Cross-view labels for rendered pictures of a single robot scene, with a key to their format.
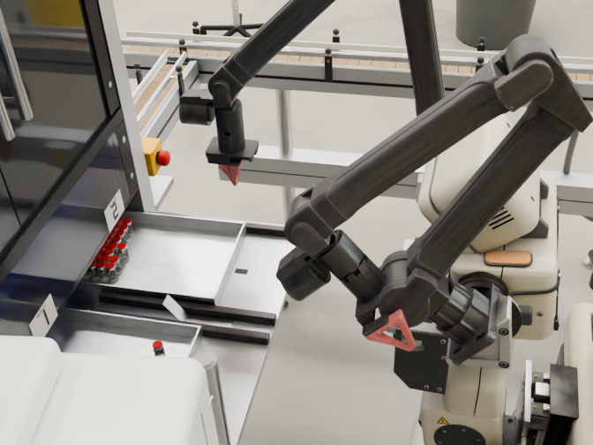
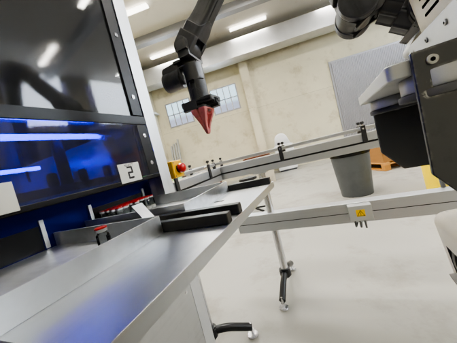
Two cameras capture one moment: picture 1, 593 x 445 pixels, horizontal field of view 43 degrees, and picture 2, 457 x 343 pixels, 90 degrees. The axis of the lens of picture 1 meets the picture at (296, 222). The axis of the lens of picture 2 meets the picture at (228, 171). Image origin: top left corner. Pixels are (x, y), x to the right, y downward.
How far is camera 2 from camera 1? 1.26 m
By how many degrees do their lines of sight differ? 37
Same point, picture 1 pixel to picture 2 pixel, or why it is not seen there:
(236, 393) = (166, 265)
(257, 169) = (257, 223)
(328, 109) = not seen: hidden behind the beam
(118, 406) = not seen: outside the picture
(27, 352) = not seen: outside the picture
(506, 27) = (363, 186)
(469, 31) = (347, 191)
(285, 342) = (290, 331)
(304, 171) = (281, 218)
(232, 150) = (198, 95)
